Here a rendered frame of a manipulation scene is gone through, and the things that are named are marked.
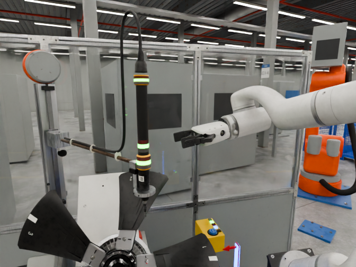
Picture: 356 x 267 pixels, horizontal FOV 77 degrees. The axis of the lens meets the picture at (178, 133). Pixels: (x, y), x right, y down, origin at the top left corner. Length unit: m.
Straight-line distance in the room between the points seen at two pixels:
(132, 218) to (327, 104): 0.70
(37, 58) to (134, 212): 0.84
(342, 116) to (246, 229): 1.50
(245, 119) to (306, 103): 0.21
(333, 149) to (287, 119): 3.70
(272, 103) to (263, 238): 1.56
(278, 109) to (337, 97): 0.15
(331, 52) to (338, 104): 3.81
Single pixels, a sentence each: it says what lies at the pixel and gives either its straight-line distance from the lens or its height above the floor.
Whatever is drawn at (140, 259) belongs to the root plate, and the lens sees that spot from 0.91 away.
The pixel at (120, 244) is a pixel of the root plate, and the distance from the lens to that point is 0.91.
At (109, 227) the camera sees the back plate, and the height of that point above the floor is 1.17.
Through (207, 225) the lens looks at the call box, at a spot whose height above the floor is 1.07.
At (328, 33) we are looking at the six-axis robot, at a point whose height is 2.64.
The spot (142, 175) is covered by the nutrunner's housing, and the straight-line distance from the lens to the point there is 0.71.
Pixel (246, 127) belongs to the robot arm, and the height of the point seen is 1.65.
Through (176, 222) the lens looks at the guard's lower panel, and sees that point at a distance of 1.69.
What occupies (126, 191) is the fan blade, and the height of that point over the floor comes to 1.37.
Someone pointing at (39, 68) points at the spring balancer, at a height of 1.87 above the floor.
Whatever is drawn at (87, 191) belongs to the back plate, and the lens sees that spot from 1.17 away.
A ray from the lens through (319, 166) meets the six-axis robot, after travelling 4.46.
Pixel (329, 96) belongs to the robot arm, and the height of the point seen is 1.76.
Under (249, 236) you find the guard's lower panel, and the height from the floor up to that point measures 0.64.
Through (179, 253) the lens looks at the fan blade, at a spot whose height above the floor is 1.18.
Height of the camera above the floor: 1.77
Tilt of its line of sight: 11 degrees down
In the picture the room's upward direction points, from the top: straight up
